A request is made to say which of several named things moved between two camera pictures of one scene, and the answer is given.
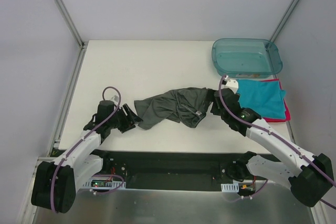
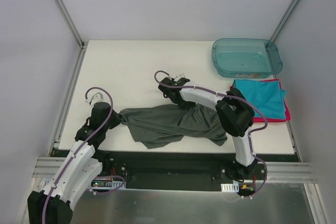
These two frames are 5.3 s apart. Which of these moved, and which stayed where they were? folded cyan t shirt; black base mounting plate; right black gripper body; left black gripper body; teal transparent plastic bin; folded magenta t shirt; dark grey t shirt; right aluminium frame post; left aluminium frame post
Moved: left black gripper body; right black gripper body; dark grey t shirt
Stayed: teal transparent plastic bin; left aluminium frame post; folded magenta t shirt; right aluminium frame post; black base mounting plate; folded cyan t shirt
